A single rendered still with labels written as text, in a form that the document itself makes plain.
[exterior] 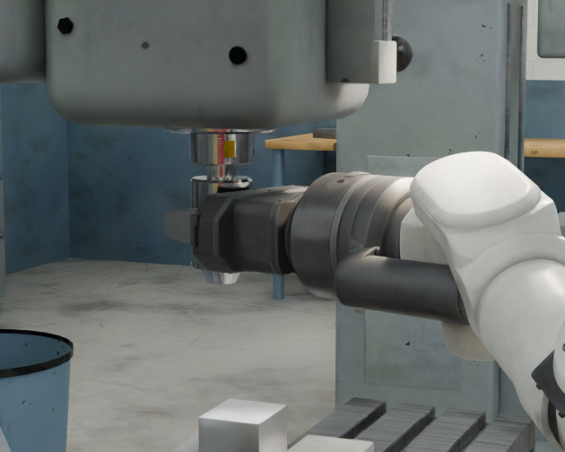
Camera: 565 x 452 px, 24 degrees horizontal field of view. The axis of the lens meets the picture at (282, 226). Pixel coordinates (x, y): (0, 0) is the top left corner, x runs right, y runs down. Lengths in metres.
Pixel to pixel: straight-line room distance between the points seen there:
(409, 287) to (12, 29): 0.34
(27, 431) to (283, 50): 2.40
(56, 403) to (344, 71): 2.40
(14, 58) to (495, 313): 0.39
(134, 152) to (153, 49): 7.58
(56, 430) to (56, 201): 5.43
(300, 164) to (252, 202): 7.01
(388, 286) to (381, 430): 0.73
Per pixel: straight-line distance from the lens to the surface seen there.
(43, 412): 3.21
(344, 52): 0.92
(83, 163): 8.66
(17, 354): 3.55
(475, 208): 0.75
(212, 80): 0.87
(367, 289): 0.81
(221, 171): 0.97
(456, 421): 1.56
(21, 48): 0.93
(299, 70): 0.88
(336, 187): 0.87
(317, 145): 6.99
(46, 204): 8.52
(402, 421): 1.55
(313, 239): 0.86
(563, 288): 0.70
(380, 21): 0.92
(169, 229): 0.98
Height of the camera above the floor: 1.36
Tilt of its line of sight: 8 degrees down
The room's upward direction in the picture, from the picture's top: straight up
